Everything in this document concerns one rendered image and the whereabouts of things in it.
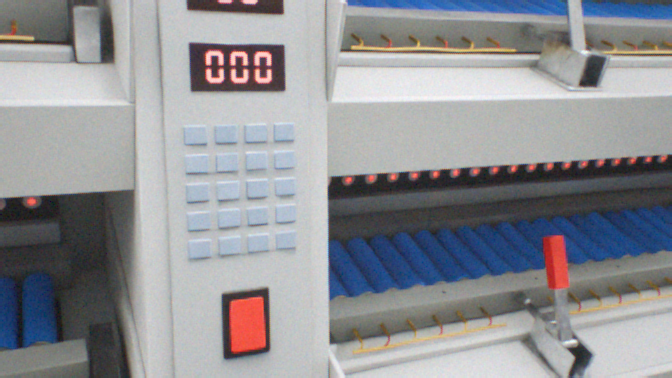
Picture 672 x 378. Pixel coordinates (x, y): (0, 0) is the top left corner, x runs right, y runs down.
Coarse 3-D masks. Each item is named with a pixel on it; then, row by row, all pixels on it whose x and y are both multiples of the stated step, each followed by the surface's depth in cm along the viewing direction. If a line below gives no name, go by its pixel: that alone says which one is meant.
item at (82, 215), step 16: (96, 192) 48; (608, 192) 69; (64, 208) 47; (80, 208) 48; (96, 208) 48; (416, 208) 60; (64, 224) 47; (80, 224) 48; (96, 224) 48; (64, 240) 48; (80, 240) 48; (96, 240) 49; (80, 256) 48; (96, 256) 49
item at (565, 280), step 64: (384, 192) 54; (448, 192) 56; (512, 192) 59; (576, 192) 63; (640, 192) 66; (384, 256) 50; (448, 256) 51; (512, 256) 52; (576, 256) 54; (640, 256) 55; (384, 320) 44; (448, 320) 47; (512, 320) 48; (576, 320) 49; (640, 320) 51
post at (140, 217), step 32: (320, 0) 32; (320, 32) 32; (160, 64) 29; (320, 64) 33; (160, 96) 30; (320, 96) 33; (160, 128) 30; (320, 128) 33; (160, 160) 30; (320, 160) 33; (128, 192) 34; (160, 192) 30; (320, 192) 34; (128, 224) 35; (160, 224) 30; (320, 224) 34; (128, 256) 36; (160, 256) 31; (320, 256) 34; (128, 288) 37; (160, 288) 31; (320, 288) 34; (160, 320) 31; (320, 320) 35; (160, 352) 31; (320, 352) 35
